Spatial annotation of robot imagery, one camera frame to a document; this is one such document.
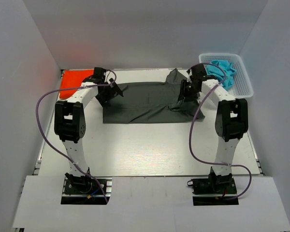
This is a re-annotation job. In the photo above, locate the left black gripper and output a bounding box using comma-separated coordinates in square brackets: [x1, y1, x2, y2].
[95, 78, 122, 107]

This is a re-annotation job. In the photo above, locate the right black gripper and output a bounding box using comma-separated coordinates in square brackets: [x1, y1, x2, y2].
[178, 79, 200, 102]

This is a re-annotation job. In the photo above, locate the dark grey t-shirt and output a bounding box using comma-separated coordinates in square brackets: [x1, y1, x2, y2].
[103, 69, 199, 124]

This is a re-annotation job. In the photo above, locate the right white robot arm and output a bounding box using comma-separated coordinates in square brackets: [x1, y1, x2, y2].
[178, 63, 248, 193]

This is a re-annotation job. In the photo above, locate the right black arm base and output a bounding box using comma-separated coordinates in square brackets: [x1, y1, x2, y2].
[187, 178, 239, 206]

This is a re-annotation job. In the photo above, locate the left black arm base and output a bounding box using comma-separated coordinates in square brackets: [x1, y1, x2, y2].
[60, 178, 107, 205]

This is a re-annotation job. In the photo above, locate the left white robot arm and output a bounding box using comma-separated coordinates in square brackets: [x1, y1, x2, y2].
[54, 67, 123, 193]

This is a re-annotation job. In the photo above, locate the folded orange t-shirt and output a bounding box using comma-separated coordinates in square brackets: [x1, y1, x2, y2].
[59, 69, 94, 100]

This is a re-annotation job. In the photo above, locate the crumpled light blue t-shirt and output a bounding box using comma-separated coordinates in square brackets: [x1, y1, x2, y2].
[205, 59, 237, 91]

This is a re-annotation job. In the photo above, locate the white plastic basket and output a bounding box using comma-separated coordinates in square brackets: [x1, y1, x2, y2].
[199, 53, 253, 98]

